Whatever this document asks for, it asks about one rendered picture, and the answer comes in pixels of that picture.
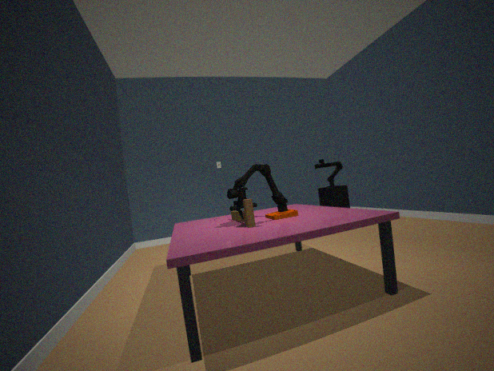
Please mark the short wooden post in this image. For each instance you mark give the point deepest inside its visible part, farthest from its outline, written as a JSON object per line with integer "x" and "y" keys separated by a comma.
{"x": 249, "y": 214}

